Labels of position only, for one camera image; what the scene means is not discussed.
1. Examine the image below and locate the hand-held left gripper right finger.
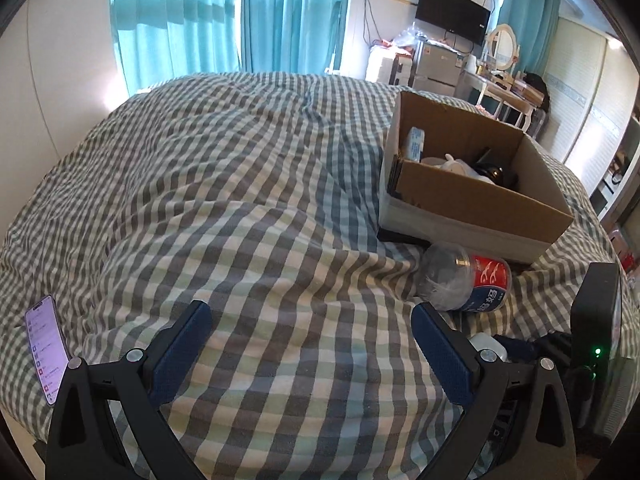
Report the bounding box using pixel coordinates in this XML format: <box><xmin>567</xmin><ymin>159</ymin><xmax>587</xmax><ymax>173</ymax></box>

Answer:
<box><xmin>411</xmin><ymin>302</ymin><xmax>582</xmax><ymax>480</ymax></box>

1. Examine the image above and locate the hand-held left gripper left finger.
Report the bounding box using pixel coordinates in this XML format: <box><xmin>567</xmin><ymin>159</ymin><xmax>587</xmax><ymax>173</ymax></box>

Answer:
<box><xmin>45</xmin><ymin>300</ymin><xmax>214</xmax><ymax>480</ymax></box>

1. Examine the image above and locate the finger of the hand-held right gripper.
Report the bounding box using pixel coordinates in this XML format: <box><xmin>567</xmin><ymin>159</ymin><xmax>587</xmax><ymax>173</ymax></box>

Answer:
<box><xmin>505</xmin><ymin>331</ymin><xmax>574</xmax><ymax>377</ymax></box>

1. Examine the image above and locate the clear plastic jar red label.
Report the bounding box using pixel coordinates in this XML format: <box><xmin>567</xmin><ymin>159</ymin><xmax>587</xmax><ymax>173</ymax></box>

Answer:
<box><xmin>416</xmin><ymin>241</ymin><xmax>514</xmax><ymax>314</ymax></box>

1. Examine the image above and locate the brown cardboard box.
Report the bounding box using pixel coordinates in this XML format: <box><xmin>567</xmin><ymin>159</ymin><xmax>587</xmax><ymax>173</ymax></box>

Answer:
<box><xmin>377</xmin><ymin>91</ymin><xmax>576</xmax><ymax>266</ymax></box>

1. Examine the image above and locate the blue tissue packet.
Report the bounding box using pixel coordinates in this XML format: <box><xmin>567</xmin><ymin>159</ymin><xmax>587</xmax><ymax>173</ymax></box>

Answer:
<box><xmin>403</xmin><ymin>127</ymin><xmax>427</xmax><ymax>162</ymax></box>

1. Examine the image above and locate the smartphone with lit screen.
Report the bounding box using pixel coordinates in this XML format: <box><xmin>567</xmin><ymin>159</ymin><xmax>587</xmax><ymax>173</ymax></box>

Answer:
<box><xmin>24</xmin><ymin>293</ymin><xmax>72</xmax><ymax>407</ymax></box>

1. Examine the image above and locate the grey checked blanket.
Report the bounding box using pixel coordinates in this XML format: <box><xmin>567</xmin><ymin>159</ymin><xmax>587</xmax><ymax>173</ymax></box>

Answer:
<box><xmin>0</xmin><ymin>72</ymin><xmax>626</xmax><ymax>480</ymax></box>

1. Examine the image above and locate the white sliding wardrobe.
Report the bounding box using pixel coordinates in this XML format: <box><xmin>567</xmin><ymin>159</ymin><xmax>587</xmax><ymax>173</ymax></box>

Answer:
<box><xmin>541</xmin><ymin>16</ymin><xmax>637</xmax><ymax>173</ymax></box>

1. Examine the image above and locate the black bag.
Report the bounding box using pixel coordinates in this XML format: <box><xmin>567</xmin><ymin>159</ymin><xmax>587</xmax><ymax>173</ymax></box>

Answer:
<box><xmin>519</xmin><ymin>73</ymin><xmax>551</xmax><ymax>112</ymax></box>

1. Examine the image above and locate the white vanity table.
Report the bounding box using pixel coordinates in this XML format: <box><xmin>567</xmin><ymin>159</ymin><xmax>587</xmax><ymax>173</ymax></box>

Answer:
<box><xmin>462</xmin><ymin>69</ymin><xmax>535</xmax><ymax>130</ymax></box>

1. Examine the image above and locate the silver fridge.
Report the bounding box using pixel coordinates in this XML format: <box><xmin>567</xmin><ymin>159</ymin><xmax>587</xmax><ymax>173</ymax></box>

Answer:
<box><xmin>408</xmin><ymin>40</ymin><xmax>467</xmax><ymax>97</ymax></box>

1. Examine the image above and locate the white oval mirror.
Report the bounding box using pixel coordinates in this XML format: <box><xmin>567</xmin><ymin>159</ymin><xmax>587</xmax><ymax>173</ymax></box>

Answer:
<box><xmin>485</xmin><ymin>23</ymin><xmax>522</xmax><ymax>74</ymax></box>

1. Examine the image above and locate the white drawer unit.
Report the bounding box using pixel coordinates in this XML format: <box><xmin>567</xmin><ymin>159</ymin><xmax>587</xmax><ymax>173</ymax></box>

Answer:
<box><xmin>366</xmin><ymin>46</ymin><xmax>399</xmax><ymax>84</ymax></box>

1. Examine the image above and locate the narrow teal curtain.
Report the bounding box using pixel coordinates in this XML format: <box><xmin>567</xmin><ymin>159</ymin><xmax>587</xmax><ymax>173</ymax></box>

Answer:
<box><xmin>499</xmin><ymin>0</ymin><xmax>563</xmax><ymax>82</ymax></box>

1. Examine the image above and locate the clear plastic bag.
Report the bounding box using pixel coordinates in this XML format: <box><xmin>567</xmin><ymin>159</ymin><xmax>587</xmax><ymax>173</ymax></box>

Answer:
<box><xmin>394</xmin><ymin>21</ymin><xmax>428</xmax><ymax>52</ymax></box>

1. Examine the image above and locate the wide teal curtain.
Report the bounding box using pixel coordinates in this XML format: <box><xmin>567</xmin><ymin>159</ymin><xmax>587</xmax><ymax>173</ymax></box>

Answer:
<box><xmin>110</xmin><ymin>0</ymin><xmax>242</xmax><ymax>97</ymax></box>

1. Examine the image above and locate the black television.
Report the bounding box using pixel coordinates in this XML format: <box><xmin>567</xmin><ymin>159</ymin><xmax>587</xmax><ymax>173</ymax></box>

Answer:
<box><xmin>415</xmin><ymin>0</ymin><xmax>492</xmax><ymax>48</ymax></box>

